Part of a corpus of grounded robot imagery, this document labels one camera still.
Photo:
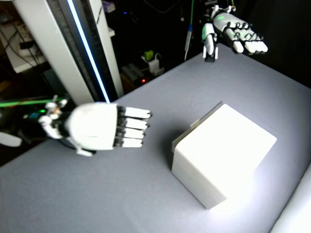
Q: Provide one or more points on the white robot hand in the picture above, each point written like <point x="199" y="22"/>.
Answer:
<point x="223" y="21"/>
<point x="92" y="126"/>

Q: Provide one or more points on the clear plastic drawer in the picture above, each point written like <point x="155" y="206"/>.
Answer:
<point x="188" y="132"/>

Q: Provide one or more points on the white box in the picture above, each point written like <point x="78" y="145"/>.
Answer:
<point x="226" y="150"/>

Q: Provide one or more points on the grey table cloth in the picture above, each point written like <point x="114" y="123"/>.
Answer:
<point x="97" y="189"/>

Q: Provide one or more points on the black device with red light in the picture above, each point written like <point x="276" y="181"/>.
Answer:
<point x="136" y="77"/>

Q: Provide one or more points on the green plug block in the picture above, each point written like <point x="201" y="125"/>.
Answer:
<point x="148" y="55"/>

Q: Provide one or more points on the white power adapter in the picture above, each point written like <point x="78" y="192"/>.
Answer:
<point x="153" y="65"/>

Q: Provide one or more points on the white column with light strip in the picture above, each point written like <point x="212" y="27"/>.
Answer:
<point x="65" y="48"/>

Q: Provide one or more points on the white shelf with clutter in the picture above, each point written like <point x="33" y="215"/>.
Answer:
<point x="22" y="51"/>

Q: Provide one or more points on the white table edge board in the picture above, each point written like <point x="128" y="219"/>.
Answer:
<point x="296" y="206"/>

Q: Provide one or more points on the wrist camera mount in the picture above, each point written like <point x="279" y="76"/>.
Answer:
<point x="85" y="153"/>
<point x="211" y="59"/>

